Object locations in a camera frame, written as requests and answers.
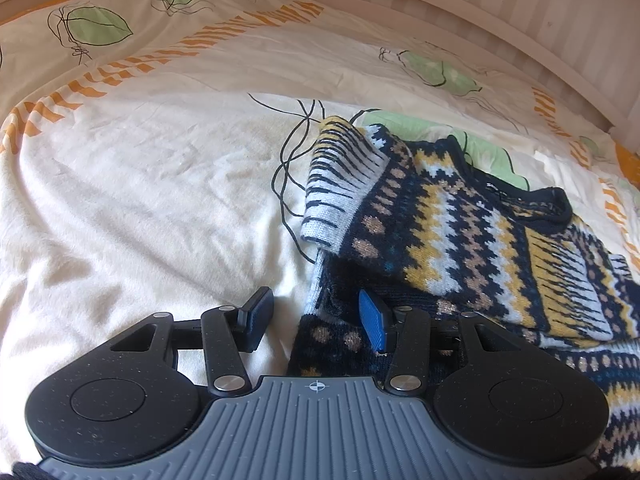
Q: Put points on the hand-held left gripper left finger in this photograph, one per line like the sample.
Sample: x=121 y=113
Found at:
x=256 y=317

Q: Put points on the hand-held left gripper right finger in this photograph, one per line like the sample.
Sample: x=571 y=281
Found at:
x=372 y=322

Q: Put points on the patterned knit sweater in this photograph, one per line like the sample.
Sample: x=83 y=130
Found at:
x=450 y=220

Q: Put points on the leaf print duvet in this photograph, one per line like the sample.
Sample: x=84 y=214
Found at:
x=150 y=185

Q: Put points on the yellow bed sheet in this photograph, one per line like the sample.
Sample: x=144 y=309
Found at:
x=627 y=160

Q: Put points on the white wooden bed frame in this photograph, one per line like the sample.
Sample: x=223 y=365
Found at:
x=565 y=80

